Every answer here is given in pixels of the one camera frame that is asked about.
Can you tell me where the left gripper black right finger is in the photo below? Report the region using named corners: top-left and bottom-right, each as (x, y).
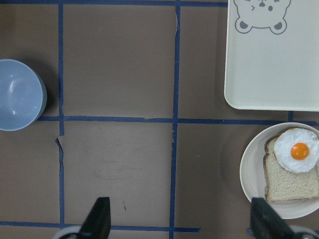
top-left (250, 198), bottom-right (294, 239)

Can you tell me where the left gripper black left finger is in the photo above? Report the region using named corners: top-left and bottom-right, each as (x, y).
top-left (79, 197), bottom-right (111, 239)

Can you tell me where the cream bear serving tray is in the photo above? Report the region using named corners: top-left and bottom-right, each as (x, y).
top-left (224, 0), bottom-right (319, 112)

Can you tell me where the blue plastic bowl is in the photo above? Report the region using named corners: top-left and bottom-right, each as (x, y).
top-left (0, 59), bottom-right (47, 131)

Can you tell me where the bread slice under egg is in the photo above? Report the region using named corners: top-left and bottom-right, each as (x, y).
top-left (263, 137), bottom-right (319, 202)

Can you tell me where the fried egg toy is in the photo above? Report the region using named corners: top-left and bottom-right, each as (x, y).
top-left (274, 128), bottom-right (319, 173)

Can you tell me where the cream round plate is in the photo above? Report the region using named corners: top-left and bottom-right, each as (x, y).
top-left (239, 122), bottom-right (319, 219)

